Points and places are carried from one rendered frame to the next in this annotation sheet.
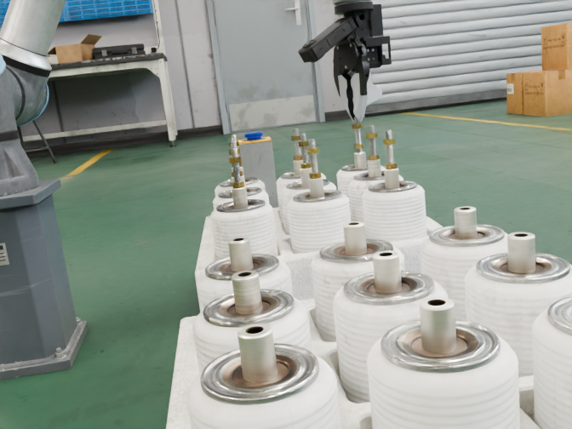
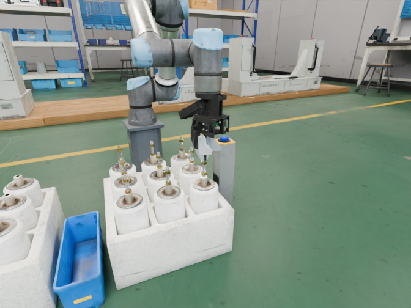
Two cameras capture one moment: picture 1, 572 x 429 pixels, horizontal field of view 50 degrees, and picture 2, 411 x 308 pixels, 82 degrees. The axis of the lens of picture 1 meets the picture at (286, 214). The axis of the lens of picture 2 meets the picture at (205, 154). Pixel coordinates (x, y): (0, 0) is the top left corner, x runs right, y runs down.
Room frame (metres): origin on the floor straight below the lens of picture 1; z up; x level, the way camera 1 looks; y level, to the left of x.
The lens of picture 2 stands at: (0.95, -0.79, 0.66)
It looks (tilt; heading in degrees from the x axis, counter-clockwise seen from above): 24 degrees down; 71
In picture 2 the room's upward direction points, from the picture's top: straight up
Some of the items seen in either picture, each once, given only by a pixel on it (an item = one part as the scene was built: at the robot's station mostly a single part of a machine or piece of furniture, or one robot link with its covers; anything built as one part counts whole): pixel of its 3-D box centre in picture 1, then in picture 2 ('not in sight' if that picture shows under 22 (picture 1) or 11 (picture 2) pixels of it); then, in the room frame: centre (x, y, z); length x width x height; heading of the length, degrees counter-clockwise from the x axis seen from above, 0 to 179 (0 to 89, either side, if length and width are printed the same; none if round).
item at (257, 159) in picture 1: (262, 211); (222, 174); (1.32, 0.05, 0.16); 0.07 x 0.07 x 0.31; 4
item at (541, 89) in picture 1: (550, 92); not in sight; (4.30, -1.93, 0.15); 0.30 x 0.24 x 0.30; 6
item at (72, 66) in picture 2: not in sight; (68, 66); (0.04, 4.70, 0.36); 0.50 x 0.38 x 0.21; 97
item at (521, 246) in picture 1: (521, 254); not in sight; (0.50, -0.20, 0.26); 0.02 x 0.02 x 0.03
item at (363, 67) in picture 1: (358, 71); (197, 134); (1.15, -0.16, 0.43); 0.05 x 0.02 x 0.09; 30
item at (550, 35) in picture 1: (569, 45); not in sight; (4.32, -2.08, 0.45); 0.30 x 0.24 x 0.30; 9
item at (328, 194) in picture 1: (317, 197); (125, 181); (0.92, -0.05, 0.25); 0.08 x 0.08 x 0.01
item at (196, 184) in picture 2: (361, 168); (203, 184); (1.17, -0.15, 0.25); 0.08 x 0.08 x 0.01
